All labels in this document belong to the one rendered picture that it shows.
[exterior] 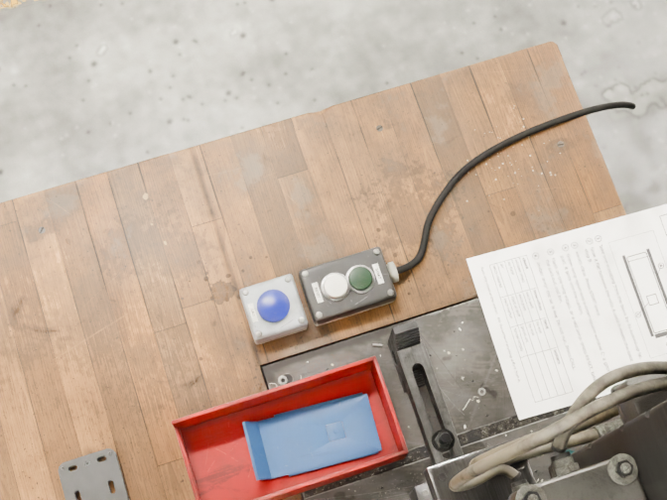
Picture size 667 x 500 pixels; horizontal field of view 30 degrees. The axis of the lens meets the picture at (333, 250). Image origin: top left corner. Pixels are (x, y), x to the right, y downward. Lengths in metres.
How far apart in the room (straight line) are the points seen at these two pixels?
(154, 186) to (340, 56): 1.11
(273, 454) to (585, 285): 0.44
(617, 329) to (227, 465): 0.51
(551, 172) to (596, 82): 1.08
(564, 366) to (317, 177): 0.39
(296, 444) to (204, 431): 0.11
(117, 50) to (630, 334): 1.44
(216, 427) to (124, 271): 0.23
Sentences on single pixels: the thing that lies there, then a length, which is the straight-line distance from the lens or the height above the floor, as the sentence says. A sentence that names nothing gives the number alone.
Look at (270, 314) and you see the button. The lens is 1.50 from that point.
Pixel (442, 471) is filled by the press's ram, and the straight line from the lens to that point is 1.27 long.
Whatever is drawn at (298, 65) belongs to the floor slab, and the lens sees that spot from 2.63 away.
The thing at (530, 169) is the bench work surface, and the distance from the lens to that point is 1.62.
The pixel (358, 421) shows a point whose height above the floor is 0.91.
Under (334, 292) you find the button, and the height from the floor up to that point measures 0.94.
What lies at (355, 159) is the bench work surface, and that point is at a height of 0.90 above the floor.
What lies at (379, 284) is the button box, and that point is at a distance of 1.52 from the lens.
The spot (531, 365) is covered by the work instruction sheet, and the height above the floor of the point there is 0.90.
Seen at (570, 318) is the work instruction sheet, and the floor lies 0.90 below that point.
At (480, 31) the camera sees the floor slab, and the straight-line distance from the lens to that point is 2.70.
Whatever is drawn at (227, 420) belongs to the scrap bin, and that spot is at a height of 0.91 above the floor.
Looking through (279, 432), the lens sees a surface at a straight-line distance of 1.50.
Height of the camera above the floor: 2.40
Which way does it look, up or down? 74 degrees down
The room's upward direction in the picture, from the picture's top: 6 degrees clockwise
